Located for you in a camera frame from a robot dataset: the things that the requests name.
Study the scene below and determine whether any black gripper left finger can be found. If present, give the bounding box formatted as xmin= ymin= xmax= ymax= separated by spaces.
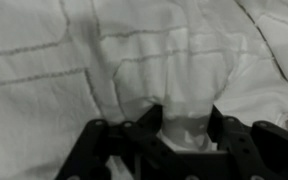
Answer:
xmin=55 ymin=105 xmax=198 ymax=180

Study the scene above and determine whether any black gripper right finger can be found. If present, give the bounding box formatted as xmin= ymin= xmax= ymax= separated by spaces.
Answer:
xmin=207 ymin=106 xmax=288 ymax=180

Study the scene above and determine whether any white duvet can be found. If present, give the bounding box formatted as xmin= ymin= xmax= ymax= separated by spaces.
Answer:
xmin=0 ymin=0 xmax=288 ymax=180

